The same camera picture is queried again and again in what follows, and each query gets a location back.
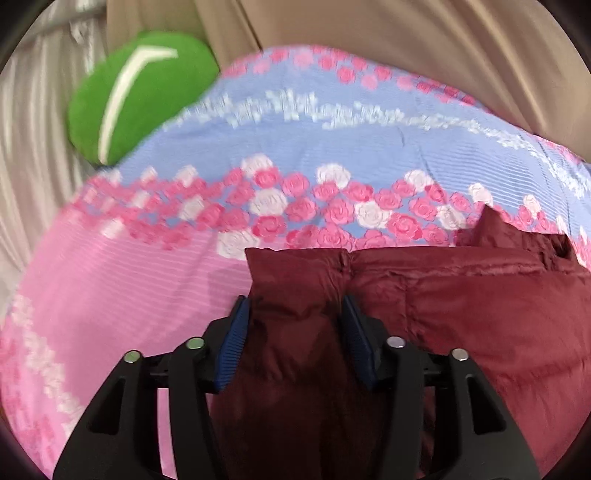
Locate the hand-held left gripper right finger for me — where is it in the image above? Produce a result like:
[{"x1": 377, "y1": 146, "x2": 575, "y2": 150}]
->
[{"x1": 341, "y1": 294, "x2": 541, "y2": 480}]

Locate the green plush cushion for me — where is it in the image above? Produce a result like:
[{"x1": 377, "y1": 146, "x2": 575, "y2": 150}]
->
[{"x1": 68, "y1": 31, "x2": 221, "y2": 166}]

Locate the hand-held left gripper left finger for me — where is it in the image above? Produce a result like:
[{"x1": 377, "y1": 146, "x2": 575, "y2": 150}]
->
[{"x1": 53, "y1": 294, "x2": 251, "y2": 480}]

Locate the maroon puffer jacket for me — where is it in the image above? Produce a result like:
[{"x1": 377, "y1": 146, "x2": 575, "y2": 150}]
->
[{"x1": 210, "y1": 203, "x2": 591, "y2": 480}]

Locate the pink blue floral bed sheet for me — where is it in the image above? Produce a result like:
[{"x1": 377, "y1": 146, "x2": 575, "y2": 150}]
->
[{"x1": 0, "y1": 44, "x2": 591, "y2": 480}]

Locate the silver satin curtain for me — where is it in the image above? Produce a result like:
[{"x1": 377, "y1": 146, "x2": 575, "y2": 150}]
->
[{"x1": 0, "y1": 8, "x2": 112, "y2": 308}]

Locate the beige cloth backdrop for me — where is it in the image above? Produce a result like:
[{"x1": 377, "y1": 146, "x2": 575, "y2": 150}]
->
[{"x1": 106, "y1": 0, "x2": 591, "y2": 163}]

